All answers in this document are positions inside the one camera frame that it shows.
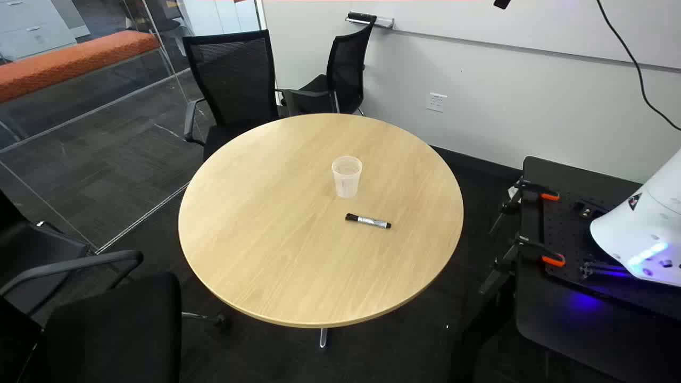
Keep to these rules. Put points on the black mesh office chair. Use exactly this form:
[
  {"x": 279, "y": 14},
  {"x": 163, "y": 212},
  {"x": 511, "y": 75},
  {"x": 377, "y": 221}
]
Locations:
[
  {"x": 346, "y": 64},
  {"x": 234, "y": 77}
]

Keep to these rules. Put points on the black office chair grey armrest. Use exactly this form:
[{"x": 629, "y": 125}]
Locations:
[
  {"x": 106, "y": 332},
  {"x": 35, "y": 248}
]

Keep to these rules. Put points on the orange upholstered bench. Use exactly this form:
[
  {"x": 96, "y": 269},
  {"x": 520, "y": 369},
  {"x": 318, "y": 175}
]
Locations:
[{"x": 71, "y": 60}]

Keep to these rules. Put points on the translucent plastic cup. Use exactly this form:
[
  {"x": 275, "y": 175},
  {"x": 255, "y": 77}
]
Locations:
[{"x": 346, "y": 181}]

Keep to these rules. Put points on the white wall outlet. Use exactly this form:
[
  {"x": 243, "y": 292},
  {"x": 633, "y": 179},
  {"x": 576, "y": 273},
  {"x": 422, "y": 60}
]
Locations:
[{"x": 437, "y": 101}]

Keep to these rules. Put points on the whiteboard tray with eraser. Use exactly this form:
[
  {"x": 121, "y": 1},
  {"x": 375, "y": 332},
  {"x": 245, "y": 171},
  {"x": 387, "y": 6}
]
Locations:
[{"x": 368, "y": 18}]

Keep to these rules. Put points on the black marker with white label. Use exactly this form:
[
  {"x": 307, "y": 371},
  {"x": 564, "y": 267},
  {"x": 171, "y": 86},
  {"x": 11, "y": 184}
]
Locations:
[{"x": 368, "y": 221}]

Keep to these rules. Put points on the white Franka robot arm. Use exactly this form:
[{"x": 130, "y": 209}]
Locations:
[{"x": 644, "y": 220}]

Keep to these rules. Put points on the small black wall object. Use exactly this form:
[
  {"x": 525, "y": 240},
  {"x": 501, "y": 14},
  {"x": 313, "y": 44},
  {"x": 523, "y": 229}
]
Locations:
[{"x": 501, "y": 2}]

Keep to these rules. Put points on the metal table pedestal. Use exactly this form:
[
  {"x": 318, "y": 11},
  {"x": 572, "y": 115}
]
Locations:
[{"x": 321, "y": 337}]

